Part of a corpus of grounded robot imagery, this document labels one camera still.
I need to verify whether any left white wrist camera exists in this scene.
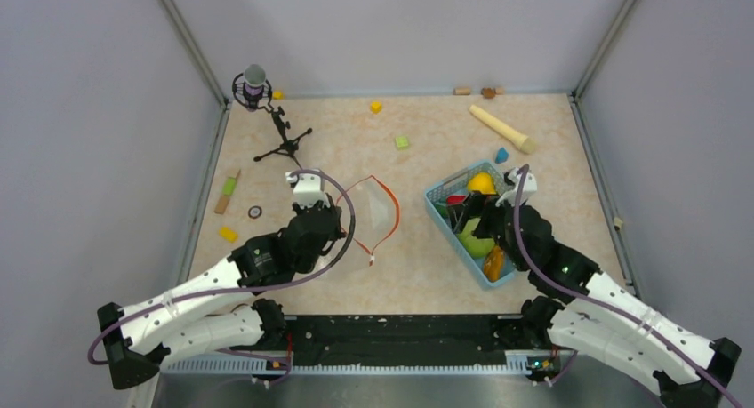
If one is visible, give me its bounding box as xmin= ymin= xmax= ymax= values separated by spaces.
xmin=285 ymin=170 xmax=330 ymax=208

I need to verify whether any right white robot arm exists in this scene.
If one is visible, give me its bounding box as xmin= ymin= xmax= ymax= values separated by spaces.
xmin=445 ymin=192 xmax=742 ymax=407

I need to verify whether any green toy cucumber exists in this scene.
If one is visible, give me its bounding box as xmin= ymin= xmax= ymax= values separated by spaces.
xmin=433 ymin=203 xmax=450 ymax=219

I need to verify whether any yellow cube block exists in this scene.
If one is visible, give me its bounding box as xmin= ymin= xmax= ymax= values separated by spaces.
xmin=370 ymin=101 xmax=382 ymax=114

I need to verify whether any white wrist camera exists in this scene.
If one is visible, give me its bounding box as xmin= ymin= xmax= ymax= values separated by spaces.
xmin=495 ymin=167 xmax=538 ymax=207
xmin=285 ymin=170 xmax=330 ymax=208

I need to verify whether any yellow block left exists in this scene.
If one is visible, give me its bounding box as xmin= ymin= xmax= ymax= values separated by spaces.
xmin=218 ymin=227 xmax=238 ymax=243

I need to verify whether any microphone on black tripod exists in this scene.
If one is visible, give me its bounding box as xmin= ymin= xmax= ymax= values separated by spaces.
xmin=231 ymin=64 xmax=313 ymax=168

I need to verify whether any yellow toy lemon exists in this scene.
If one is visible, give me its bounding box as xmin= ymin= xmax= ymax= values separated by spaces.
xmin=466 ymin=172 xmax=497 ymax=196

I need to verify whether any green toy cabbage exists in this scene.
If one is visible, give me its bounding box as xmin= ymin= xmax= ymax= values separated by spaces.
xmin=457 ymin=218 xmax=495 ymax=259

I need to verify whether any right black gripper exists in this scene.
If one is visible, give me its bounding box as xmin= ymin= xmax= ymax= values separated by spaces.
xmin=446 ymin=189 xmax=527 ymax=271

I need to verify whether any light blue plastic basket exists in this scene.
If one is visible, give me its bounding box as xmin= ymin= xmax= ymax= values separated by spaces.
xmin=423 ymin=160 xmax=516 ymax=289

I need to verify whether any green wooden knife toy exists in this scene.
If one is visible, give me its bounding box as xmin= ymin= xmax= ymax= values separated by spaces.
xmin=213 ymin=168 xmax=242 ymax=215

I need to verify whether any cream wooden rolling pin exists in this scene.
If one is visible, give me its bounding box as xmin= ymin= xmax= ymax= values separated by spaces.
xmin=469 ymin=105 xmax=537 ymax=154

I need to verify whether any blue toy block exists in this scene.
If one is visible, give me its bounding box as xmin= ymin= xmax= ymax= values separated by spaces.
xmin=494 ymin=148 xmax=509 ymax=164

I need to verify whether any green toy block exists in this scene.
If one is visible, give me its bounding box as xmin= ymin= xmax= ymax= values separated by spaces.
xmin=394 ymin=136 xmax=410 ymax=150

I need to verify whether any red toy chili pepper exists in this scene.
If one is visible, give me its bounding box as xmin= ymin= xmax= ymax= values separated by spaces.
xmin=445 ymin=195 xmax=468 ymax=205

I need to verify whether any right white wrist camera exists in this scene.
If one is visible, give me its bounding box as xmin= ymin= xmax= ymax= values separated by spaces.
xmin=495 ymin=167 xmax=538 ymax=207

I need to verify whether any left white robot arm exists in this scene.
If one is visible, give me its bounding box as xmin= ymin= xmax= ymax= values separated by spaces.
xmin=93 ymin=201 xmax=357 ymax=390

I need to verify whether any clear orange-zip bag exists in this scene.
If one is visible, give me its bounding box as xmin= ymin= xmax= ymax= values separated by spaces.
xmin=346 ymin=174 xmax=401 ymax=267

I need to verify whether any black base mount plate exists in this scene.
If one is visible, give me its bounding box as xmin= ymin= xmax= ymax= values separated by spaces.
xmin=277 ymin=314 xmax=532 ymax=368

